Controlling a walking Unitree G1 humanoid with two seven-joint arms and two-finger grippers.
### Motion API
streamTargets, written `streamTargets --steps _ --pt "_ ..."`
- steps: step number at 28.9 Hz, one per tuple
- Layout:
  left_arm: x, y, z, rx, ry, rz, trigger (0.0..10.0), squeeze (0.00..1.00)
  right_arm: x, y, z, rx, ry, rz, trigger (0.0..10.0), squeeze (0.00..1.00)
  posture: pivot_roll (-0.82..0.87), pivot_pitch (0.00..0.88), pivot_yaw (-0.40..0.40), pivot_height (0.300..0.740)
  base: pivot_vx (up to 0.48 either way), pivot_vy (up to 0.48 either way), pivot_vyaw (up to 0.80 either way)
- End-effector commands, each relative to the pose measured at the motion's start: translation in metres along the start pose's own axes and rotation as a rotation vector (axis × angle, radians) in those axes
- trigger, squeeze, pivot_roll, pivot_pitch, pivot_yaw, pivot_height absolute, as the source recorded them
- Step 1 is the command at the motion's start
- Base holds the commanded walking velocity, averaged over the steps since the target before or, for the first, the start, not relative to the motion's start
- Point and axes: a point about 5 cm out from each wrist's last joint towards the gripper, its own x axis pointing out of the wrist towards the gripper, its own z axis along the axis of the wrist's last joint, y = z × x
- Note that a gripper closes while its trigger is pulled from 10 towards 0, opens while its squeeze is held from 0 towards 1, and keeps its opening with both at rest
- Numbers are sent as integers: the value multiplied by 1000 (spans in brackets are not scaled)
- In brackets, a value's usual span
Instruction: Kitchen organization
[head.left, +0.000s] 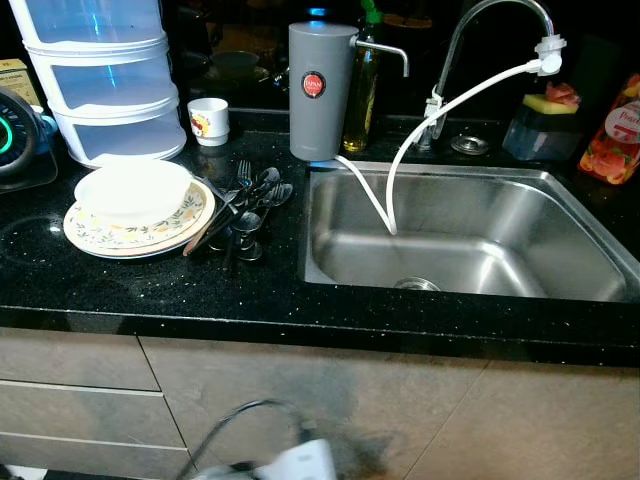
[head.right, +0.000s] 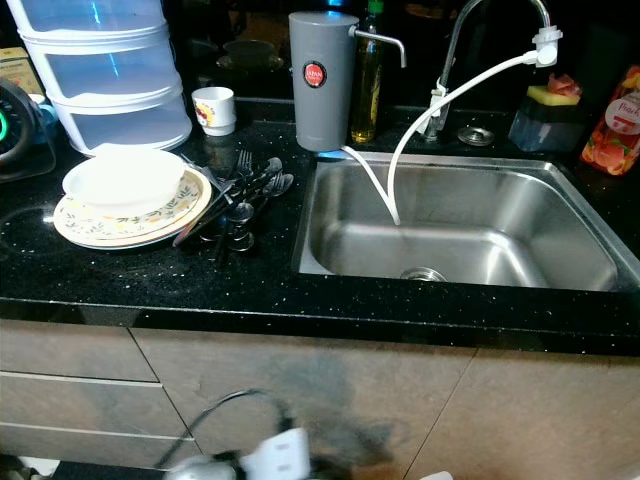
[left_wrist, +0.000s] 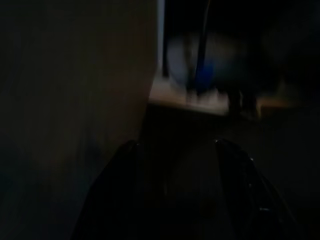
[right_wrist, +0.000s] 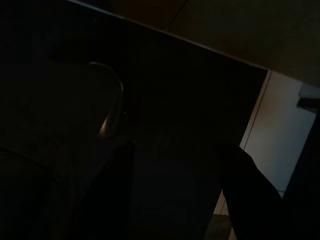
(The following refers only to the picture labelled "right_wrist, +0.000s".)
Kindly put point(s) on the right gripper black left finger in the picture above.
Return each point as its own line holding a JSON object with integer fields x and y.
{"x": 110, "y": 200}

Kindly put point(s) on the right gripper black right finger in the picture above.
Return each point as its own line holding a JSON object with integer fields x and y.
{"x": 255, "y": 207}

